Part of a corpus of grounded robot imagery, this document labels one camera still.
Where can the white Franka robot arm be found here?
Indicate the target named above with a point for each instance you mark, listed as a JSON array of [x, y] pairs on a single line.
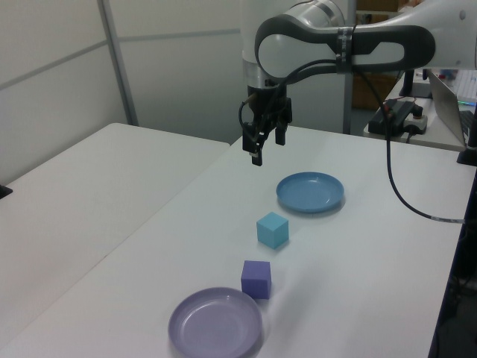
[[376, 41]]

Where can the purple plastic plate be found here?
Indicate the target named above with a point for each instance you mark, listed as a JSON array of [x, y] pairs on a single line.
[[214, 322]]

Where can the black power box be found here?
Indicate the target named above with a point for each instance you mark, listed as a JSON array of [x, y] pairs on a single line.
[[387, 117]]

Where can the silver laptop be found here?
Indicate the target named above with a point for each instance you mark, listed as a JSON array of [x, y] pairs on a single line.
[[445, 104]]

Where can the purple foam cube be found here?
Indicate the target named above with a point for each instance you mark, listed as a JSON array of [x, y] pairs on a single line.
[[255, 281]]

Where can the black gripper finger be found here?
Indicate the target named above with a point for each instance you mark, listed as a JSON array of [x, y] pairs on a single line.
[[281, 132], [255, 149]]

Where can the black monitor stand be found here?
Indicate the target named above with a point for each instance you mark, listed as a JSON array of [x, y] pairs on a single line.
[[409, 84]]

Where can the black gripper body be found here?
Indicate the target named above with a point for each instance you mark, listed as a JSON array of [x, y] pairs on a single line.
[[266, 106]]

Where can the brown cardboard box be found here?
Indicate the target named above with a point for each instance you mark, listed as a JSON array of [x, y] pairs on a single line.
[[367, 91]]

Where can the teal foam cube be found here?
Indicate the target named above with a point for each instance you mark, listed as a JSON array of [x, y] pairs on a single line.
[[272, 231]]

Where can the blue plastic plate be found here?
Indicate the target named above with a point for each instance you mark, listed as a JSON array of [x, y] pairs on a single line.
[[310, 192]]

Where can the grey emergency stop button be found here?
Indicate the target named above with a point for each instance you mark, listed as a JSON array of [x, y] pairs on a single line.
[[416, 121]]

